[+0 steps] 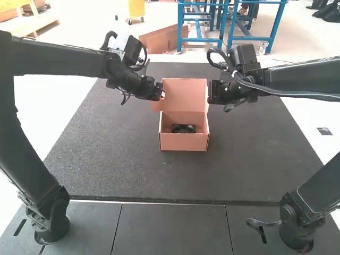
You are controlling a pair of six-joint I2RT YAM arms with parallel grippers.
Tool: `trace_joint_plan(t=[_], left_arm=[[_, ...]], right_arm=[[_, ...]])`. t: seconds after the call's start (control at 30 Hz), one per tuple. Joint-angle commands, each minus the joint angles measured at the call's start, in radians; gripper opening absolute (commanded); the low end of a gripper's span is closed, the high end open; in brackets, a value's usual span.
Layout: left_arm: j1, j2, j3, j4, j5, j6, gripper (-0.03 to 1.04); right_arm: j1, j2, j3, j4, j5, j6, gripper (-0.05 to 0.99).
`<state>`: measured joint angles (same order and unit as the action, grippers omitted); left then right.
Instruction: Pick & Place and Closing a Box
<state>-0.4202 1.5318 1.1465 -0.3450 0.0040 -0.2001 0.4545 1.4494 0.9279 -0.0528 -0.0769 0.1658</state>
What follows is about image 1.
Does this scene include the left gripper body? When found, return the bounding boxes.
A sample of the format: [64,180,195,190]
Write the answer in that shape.
[132,75,167,101]

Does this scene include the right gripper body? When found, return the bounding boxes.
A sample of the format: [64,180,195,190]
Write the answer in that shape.
[207,78,240,106]

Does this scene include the cardboard box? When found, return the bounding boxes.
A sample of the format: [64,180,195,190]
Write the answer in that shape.
[150,78,210,152]

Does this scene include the black square fan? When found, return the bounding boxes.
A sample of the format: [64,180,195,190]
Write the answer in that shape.
[171,123,197,134]

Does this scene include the brown cardboard sheet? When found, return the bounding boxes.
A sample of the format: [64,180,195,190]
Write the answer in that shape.
[138,23,189,55]

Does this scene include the black mat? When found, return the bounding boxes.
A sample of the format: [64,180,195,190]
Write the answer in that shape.
[43,62,325,205]

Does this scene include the yellow drawer cart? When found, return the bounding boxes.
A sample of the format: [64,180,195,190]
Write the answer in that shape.
[115,0,146,26]

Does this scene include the person's legs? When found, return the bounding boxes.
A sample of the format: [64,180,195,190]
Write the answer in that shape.
[237,0,258,19]

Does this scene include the black card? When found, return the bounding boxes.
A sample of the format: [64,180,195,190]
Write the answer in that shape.
[317,126,334,137]

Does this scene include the wooden pallet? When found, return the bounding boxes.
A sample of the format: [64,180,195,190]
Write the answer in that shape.
[0,0,61,38]

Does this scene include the dark base panel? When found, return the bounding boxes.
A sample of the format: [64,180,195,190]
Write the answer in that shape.
[111,203,234,255]
[225,206,340,255]
[0,201,123,255]

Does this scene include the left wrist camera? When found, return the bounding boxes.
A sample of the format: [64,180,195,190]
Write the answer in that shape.
[106,31,144,66]

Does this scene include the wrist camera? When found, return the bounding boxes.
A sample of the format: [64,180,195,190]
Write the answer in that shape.
[227,44,260,71]
[106,31,144,66]

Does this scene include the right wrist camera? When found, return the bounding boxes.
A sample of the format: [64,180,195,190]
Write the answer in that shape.
[227,44,260,71]

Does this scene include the blue workbench frame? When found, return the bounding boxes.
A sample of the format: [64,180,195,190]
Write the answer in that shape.
[226,0,290,54]
[176,0,226,53]

